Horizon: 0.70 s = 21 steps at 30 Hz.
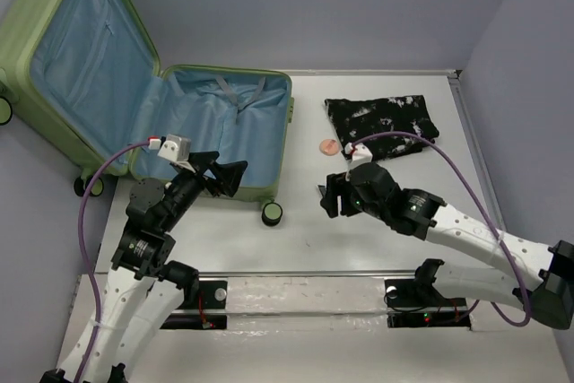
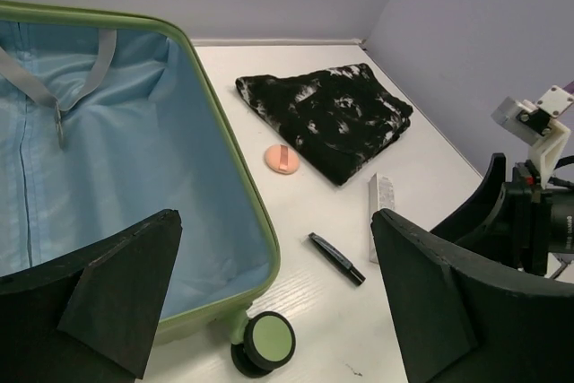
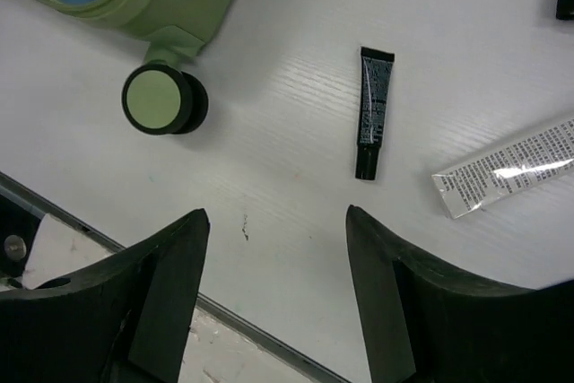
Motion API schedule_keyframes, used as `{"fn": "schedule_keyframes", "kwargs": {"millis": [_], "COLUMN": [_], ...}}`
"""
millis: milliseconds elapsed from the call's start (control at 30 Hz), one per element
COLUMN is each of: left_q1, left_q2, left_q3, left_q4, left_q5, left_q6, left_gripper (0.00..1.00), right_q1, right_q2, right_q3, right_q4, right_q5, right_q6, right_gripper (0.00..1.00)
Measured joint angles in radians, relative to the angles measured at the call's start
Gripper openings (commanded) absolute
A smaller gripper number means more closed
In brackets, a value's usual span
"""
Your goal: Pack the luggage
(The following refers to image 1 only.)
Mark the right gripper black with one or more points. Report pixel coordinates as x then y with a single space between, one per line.
338 184

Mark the round pink powder puff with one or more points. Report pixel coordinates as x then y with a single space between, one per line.
329 147

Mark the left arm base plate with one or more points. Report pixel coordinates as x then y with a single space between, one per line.
201 310

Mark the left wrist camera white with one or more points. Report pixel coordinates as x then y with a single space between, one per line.
172 148

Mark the aluminium rail front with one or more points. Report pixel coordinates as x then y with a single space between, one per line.
308 274

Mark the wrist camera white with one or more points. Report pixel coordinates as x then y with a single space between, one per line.
172 148
358 153

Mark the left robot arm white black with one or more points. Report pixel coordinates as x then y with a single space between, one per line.
144 286

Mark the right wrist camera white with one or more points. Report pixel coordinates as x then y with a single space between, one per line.
358 153

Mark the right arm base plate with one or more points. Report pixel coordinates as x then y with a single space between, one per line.
410 306

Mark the green hard-shell suitcase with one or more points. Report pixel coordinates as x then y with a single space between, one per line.
86 76

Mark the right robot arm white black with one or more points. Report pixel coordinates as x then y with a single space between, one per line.
534 277

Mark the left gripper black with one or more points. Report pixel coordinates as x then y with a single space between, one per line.
230 174

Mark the black white patterned garment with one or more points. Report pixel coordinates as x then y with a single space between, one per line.
355 119

